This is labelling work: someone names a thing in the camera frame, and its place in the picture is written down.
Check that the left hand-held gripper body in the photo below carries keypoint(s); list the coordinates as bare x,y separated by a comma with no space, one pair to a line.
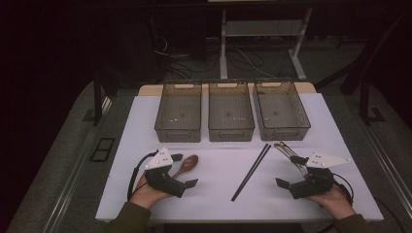
162,181

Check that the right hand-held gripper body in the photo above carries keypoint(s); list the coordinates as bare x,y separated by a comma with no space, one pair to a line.
315,186

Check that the wooden spoon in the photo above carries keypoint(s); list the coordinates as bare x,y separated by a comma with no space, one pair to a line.
189,162

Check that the black chopstick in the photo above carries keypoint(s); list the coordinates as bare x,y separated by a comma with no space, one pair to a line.
250,171
260,161

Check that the smoky clear plastic bin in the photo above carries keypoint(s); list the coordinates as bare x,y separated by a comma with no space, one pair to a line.
280,110
230,111
178,111

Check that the person's left hand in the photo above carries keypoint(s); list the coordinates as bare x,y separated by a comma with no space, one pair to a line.
145,194

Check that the person's right hand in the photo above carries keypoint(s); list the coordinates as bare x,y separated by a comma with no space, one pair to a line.
333,201

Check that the black metal stand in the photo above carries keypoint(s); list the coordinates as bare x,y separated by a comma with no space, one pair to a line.
364,103

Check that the white metal desk frame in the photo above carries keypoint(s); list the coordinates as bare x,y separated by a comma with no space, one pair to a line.
223,48

